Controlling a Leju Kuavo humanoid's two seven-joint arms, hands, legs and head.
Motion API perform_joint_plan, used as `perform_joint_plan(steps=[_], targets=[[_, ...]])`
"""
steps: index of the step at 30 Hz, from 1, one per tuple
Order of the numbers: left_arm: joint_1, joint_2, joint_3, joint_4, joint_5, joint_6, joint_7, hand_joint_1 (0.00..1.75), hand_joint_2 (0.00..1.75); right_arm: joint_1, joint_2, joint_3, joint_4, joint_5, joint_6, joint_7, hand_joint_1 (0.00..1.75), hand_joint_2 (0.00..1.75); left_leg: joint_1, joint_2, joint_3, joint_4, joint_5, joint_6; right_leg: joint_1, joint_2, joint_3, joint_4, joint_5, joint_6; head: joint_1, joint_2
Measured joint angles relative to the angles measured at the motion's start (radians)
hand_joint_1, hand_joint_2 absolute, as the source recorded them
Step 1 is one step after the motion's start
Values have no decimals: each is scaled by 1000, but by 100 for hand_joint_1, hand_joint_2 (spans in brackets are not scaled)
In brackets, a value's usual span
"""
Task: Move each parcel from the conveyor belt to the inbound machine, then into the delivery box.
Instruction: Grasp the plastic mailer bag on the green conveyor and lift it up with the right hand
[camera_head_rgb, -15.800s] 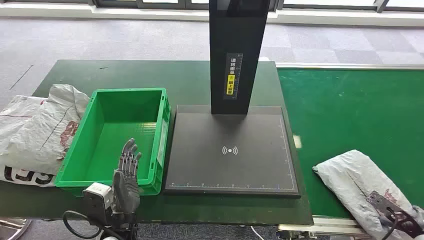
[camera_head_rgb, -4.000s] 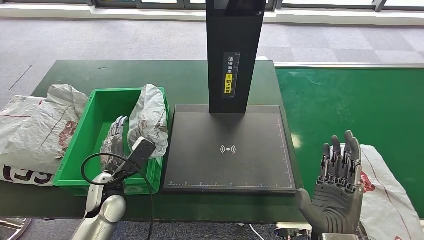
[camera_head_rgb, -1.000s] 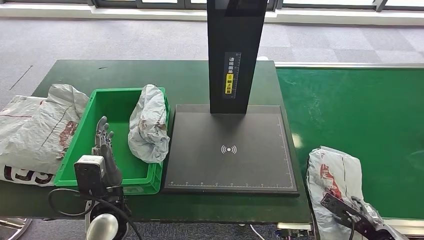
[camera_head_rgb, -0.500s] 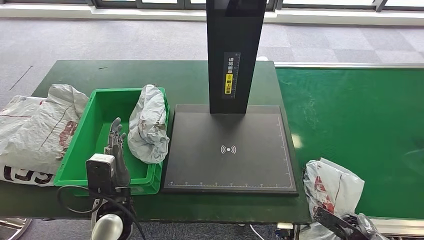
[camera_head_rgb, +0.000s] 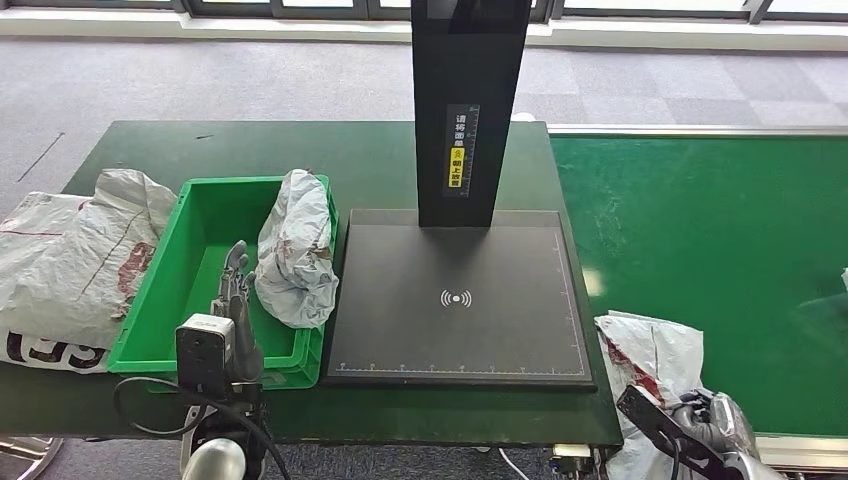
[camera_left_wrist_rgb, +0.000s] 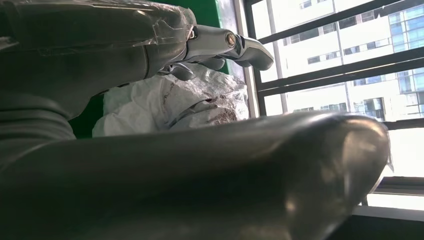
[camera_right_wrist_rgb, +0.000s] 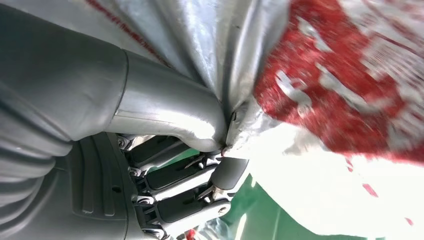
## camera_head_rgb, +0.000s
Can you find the dark green table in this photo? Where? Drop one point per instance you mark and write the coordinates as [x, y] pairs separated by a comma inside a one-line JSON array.
[[265, 149]]

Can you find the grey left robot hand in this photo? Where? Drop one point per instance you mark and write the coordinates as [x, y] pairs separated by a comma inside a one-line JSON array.
[[244, 344]]

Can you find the green plastic crate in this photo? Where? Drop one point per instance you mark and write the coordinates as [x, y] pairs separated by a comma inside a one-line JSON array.
[[172, 298]]

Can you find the large white woven sack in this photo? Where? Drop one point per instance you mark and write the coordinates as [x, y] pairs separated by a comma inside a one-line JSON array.
[[60, 265]]

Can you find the yellow black label sticker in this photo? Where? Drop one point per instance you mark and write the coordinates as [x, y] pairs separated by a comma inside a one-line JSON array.
[[458, 159]]

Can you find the plain grey parcel bag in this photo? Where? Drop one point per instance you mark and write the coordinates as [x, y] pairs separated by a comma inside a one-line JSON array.
[[298, 252]]

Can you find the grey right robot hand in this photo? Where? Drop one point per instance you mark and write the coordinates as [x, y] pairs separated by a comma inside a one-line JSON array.
[[719, 424]]

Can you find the green conveyor belt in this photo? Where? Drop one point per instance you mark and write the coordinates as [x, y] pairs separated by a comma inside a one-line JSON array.
[[696, 218]]

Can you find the black inbound scanner machine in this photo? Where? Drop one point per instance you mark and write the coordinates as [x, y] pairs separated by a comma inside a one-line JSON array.
[[464, 331]]

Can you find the white parcel with red print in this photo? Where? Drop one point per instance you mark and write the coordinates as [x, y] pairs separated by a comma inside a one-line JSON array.
[[649, 351]]

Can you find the dark window frame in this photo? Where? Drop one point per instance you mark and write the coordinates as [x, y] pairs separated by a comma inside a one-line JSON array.
[[318, 10]]

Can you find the white window sill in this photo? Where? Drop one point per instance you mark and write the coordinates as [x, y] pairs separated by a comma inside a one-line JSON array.
[[199, 26]]

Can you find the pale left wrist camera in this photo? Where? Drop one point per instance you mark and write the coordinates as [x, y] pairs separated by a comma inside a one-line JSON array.
[[202, 358]]

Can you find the small white object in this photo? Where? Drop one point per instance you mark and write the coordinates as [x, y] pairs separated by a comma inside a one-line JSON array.
[[522, 117]]

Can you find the metal chair base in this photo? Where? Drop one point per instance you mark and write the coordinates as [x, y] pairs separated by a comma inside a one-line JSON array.
[[26, 457]]

